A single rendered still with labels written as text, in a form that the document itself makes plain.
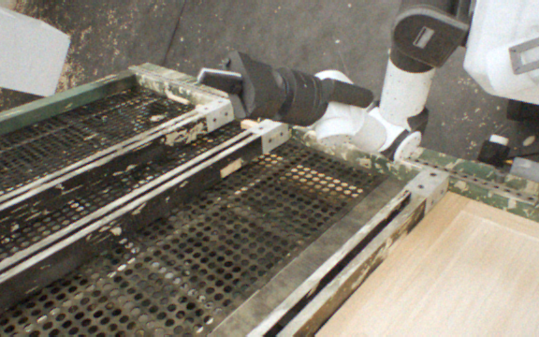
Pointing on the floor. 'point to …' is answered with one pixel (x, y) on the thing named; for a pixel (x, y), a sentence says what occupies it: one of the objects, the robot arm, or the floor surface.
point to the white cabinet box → (15, 50)
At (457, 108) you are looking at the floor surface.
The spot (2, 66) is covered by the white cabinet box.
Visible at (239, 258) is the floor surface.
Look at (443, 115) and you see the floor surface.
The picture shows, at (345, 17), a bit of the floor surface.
